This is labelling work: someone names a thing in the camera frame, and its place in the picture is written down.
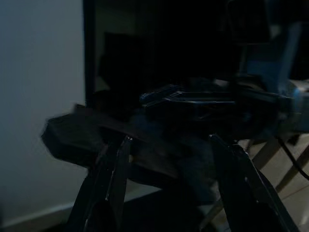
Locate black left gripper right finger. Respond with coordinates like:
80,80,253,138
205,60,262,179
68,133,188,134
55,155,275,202
208,134,300,232

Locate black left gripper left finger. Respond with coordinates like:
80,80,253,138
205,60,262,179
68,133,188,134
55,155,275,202
64,135,133,232

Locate blue chair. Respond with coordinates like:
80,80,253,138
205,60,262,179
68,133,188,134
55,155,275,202
241,21,309,97

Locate dark low table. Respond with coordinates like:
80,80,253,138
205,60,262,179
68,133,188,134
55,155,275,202
41,104,309,206

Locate clear plastic food tray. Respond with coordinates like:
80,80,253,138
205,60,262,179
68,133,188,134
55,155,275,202
139,84,239,121

